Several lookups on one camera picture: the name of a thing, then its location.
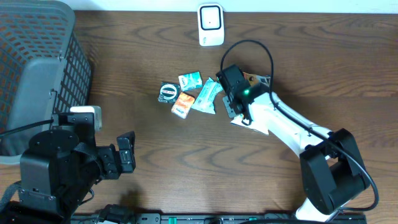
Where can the dark grey plastic basket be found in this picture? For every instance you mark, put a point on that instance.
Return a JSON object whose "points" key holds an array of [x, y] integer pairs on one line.
{"points": [[44, 69]]}

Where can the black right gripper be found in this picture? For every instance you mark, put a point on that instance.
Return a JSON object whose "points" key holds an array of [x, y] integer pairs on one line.
{"points": [[226, 101]]}

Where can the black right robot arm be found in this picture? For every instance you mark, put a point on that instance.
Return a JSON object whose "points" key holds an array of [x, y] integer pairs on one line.
{"points": [[333, 171]]}

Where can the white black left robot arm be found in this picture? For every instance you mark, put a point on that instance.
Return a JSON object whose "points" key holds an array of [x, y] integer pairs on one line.
{"points": [[60, 167]]}

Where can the white barcode scanner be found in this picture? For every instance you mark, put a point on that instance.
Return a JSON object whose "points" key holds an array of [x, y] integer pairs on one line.
{"points": [[210, 25]]}

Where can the teal white snack packet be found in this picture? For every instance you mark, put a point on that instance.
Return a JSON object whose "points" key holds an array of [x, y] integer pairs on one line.
{"points": [[204, 101]]}

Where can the small teal candy box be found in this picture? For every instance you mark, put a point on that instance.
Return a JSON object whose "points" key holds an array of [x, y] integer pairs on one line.
{"points": [[190, 81]]}

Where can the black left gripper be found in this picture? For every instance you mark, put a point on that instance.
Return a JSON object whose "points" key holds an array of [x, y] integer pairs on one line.
{"points": [[127, 158]]}

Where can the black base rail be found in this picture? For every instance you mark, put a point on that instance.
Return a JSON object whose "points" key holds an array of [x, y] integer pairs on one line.
{"points": [[155, 218]]}

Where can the small orange candy box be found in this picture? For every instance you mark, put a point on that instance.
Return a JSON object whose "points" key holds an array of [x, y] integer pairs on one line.
{"points": [[182, 105]]}

